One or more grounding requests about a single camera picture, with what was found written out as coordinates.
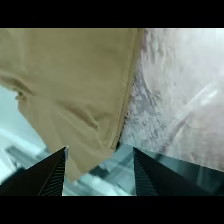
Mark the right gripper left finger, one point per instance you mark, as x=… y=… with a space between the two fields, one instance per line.
x=46 y=176

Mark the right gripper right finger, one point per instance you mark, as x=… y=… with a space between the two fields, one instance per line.
x=156 y=178

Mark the tan garment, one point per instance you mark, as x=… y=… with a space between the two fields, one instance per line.
x=73 y=86

